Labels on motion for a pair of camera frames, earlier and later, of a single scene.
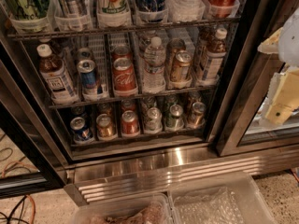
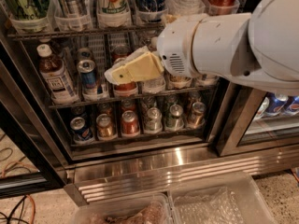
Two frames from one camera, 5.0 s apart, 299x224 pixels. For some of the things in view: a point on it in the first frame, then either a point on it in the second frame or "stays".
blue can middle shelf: (88, 72) stays
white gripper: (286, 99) to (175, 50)
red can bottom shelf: (129, 123) stays
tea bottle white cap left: (55, 77) stays
